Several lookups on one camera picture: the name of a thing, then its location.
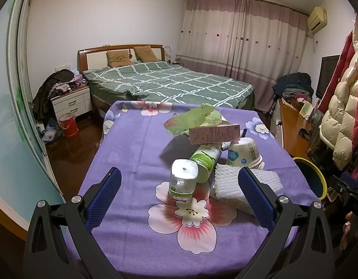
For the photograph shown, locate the white instant noodle bowl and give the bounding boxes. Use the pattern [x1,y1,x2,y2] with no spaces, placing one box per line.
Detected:
[227,137,262,168]

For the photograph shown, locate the green white cylinder can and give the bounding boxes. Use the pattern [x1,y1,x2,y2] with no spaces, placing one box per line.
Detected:
[190,144,221,183]

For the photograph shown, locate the pink carton box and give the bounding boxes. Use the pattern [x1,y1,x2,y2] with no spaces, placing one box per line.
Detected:
[189,124,240,145]

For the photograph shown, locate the clear plastic cup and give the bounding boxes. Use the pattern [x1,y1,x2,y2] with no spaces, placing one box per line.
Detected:
[169,159,198,200]

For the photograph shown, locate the green plastic snack bag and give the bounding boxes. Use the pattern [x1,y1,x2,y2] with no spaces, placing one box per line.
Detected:
[164,104,222,137]

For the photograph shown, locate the yellow rimmed blue trash bin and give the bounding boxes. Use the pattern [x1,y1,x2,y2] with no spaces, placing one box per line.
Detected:
[292,157,328,200]

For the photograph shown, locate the person's hand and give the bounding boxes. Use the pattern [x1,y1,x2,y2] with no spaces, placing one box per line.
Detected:
[340,212,357,251]

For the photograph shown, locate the right gripper device black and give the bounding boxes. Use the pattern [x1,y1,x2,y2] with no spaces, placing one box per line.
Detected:
[328,173,358,212]

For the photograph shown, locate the sliding wardrobe door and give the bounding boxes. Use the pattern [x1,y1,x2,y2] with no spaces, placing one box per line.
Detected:
[0,0,63,230]

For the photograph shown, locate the purple floral tablecloth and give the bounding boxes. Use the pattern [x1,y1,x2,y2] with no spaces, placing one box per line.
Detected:
[62,100,322,277]

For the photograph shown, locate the red bucket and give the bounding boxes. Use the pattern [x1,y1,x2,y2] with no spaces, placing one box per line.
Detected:
[58,112,79,138]

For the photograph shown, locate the wooden desk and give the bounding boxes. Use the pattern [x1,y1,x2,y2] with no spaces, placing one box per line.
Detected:
[278,99,311,160]

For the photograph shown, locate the cream puffer jacket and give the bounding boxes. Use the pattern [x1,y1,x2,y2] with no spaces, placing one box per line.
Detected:
[319,30,358,169]

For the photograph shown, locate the green framed picture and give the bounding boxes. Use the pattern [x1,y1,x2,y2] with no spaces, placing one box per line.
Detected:
[299,101,313,120]

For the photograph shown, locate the white nightstand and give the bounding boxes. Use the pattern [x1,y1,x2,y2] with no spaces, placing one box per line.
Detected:
[51,85,92,120]

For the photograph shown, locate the clothes pile on desk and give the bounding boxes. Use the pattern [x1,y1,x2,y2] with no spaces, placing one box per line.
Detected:
[272,72,314,102]

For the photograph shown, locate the dark clothes pile on nightstand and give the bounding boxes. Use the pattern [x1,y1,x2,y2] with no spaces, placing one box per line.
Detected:
[33,69,83,123]

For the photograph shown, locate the black television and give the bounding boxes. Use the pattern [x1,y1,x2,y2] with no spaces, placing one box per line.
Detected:
[316,55,340,100]

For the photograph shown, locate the bed with green plaid duvet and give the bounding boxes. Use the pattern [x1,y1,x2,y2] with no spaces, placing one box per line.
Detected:
[84,61,254,110]

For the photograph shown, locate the wooden headboard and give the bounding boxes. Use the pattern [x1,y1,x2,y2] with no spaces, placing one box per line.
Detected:
[77,44,166,74]

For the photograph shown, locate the left brown pillow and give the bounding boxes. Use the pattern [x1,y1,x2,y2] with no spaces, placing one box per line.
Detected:
[106,50,133,67]

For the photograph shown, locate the brown pillow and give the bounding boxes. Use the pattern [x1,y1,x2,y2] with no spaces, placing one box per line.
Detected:
[134,45,159,62]
[106,50,133,67]

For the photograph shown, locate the right brown pillow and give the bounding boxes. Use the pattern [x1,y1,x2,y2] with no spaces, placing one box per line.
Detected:
[134,45,159,62]

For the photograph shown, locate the pink striped curtain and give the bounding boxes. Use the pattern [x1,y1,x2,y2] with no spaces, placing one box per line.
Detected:
[176,0,308,111]

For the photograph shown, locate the air conditioner unit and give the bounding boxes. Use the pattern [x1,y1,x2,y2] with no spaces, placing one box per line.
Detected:
[306,6,327,38]

